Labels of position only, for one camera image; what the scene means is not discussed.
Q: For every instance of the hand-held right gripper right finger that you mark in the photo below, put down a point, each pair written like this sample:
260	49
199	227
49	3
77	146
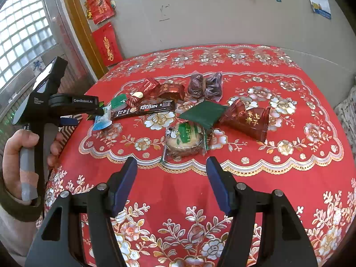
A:
219	185

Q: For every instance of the cake in green clear wrapper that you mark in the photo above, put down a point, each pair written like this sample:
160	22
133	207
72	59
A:
183	141

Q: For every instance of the small green packet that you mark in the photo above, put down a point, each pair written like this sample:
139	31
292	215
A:
119	101

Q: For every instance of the person's left forearm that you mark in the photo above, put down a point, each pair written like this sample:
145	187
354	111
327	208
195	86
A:
16	222

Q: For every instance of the small red gold candy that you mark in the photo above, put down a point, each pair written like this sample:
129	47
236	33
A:
135	98

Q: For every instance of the clear packet of dates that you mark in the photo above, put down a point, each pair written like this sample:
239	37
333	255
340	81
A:
213	86
196	84

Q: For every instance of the blue white tile sticker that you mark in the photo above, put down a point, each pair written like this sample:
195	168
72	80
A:
38	64

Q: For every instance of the red foil snack packet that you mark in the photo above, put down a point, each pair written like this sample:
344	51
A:
148	86
171	90

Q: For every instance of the dark green square packet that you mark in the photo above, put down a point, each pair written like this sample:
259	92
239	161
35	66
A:
204	114

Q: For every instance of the glass block window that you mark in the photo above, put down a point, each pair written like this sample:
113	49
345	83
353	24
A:
23	30

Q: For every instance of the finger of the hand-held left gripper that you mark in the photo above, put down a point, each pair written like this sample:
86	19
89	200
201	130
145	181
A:
94	110
69	121

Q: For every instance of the person's left hand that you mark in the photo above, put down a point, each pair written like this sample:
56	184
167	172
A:
12	158

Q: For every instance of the dark coffee stick sachet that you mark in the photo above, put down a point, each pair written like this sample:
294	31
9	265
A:
147	108

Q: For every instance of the blue white candy packet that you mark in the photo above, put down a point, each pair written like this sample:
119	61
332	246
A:
101	122

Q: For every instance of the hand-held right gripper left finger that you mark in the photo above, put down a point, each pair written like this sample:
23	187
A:
125	185

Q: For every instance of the large red-brown snack packet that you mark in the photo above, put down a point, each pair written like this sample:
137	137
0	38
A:
247	121

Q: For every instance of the torn red paper decoration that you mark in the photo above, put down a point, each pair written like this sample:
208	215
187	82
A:
98	1

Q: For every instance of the red floral tablecloth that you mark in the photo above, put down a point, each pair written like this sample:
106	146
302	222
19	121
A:
172	183

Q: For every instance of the wooden door frame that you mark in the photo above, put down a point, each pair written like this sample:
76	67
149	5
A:
76	19

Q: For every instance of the floral cloth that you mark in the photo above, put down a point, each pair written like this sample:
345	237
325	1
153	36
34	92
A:
347	116

